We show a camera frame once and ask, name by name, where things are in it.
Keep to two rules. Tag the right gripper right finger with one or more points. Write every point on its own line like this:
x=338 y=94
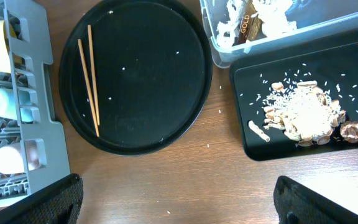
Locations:
x=296 y=203

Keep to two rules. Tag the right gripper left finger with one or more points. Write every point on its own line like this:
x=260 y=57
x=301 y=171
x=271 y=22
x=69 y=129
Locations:
x=58 y=203

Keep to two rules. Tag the pink plastic cup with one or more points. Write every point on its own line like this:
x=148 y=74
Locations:
x=11 y=161

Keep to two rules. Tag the food scraps pile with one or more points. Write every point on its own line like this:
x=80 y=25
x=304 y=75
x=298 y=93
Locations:
x=306 y=114

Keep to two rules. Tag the blue plastic cup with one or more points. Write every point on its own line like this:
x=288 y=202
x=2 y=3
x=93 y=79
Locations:
x=8 y=105

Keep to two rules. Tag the white tissue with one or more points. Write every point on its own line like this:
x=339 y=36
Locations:
x=273 y=17

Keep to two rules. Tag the grey dishwasher rack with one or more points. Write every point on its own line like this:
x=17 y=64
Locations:
x=31 y=56

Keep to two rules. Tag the black rectangular tray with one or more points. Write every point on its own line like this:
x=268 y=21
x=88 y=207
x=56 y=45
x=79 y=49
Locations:
x=331 y=61

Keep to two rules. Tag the round black tray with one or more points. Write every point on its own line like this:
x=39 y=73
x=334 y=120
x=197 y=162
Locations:
x=153 y=74

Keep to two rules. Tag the left wooden chopstick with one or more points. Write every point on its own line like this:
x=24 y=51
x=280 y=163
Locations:
x=88 y=86

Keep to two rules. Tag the wooden chopstick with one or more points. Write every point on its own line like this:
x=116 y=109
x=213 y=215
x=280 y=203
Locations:
x=93 y=74
x=88 y=86

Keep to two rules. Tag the right wooden chopstick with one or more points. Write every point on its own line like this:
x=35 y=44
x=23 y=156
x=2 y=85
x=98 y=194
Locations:
x=93 y=74

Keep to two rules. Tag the gold snack wrapper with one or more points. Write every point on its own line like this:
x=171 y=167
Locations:
x=250 y=24

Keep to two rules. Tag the clear plastic bin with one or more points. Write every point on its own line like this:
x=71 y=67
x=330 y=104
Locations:
x=314 y=19

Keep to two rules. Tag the crumpled white paper in bin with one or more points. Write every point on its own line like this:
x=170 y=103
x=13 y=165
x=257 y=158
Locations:
x=229 y=30

